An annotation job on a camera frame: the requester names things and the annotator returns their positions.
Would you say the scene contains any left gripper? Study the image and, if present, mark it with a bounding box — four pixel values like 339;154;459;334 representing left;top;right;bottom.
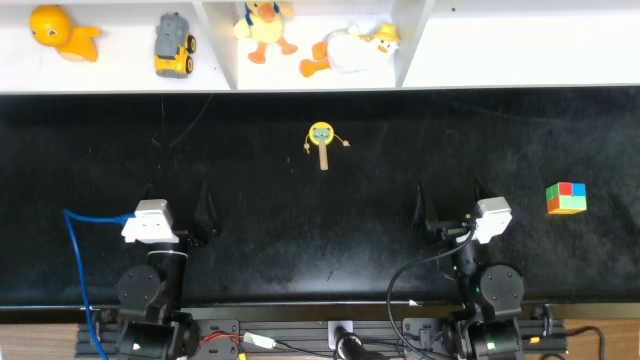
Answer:
142;179;222;248

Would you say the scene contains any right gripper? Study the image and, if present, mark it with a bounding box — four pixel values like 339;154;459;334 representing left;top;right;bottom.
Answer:
411;175;495;245

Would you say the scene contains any many-coloured puzzle cube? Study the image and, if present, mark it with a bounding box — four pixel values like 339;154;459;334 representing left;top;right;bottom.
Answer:
544;181;589;216

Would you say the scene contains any yellow rattle drum toy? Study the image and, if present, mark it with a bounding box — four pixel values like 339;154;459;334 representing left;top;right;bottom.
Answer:
302;121;352;172

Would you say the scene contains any white shelf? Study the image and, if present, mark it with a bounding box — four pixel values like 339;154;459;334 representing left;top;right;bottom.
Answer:
0;0;640;96

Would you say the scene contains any grey and yellow toy truck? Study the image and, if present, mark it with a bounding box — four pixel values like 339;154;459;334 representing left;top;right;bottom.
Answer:
153;12;198;80

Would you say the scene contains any white plush duck with hat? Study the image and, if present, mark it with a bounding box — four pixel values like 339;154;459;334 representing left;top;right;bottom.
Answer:
298;21;402;79

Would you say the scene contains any yellow plush duck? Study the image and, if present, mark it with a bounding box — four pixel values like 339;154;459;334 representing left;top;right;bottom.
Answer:
232;0;300;66

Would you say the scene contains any yellow rubber duck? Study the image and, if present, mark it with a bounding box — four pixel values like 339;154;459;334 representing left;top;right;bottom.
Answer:
28;4;102;64

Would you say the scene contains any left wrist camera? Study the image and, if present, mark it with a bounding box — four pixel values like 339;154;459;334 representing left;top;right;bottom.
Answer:
120;198;181;246

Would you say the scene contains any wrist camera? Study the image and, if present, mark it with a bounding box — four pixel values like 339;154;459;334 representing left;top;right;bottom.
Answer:
469;195;514;246
120;198;181;246

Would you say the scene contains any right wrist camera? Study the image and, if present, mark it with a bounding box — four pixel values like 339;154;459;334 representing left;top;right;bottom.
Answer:
469;195;514;246

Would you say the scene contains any black cable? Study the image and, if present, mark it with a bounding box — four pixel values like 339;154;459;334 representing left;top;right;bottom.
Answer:
385;226;477;360

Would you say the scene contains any blue cable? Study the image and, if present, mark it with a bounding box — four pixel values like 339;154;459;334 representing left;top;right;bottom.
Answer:
62;208;137;360

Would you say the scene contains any mounting rail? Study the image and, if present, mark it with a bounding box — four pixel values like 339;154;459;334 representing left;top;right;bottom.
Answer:
74;303;607;360

